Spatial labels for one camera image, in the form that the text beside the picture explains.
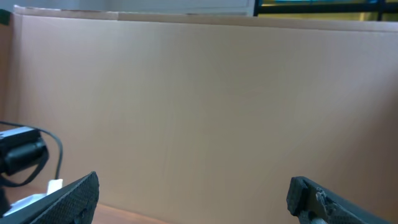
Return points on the beige cardboard barrier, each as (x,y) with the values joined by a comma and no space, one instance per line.
(205,119)

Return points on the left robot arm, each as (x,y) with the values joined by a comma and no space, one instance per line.
(21,148)

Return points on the black window frame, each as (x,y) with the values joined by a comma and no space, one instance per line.
(376,8)

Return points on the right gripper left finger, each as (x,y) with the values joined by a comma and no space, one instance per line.
(74,203)

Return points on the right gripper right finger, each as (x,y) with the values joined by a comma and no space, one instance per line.
(311,203)

